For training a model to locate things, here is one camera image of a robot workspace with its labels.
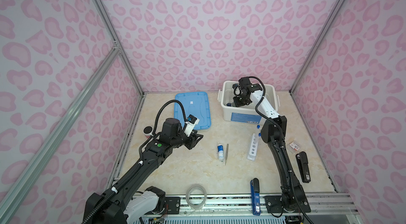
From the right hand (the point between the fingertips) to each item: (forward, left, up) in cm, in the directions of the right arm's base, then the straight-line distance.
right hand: (238, 101), depth 106 cm
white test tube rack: (-35, -5, -3) cm, 36 cm away
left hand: (-30, +23, +12) cm, 40 cm away
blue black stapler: (-55, -3, -3) cm, 55 cm away
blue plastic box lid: (+4, +30, -7) cm, 31 cm away
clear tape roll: (-60, +25, -3) cm, 65 cm away
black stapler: (-40, -30, -4) cm, 50 cm away
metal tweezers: (-30, +8, -7) cm, 32 cm away
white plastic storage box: (-15, -3, +5) cm, 16 cm away
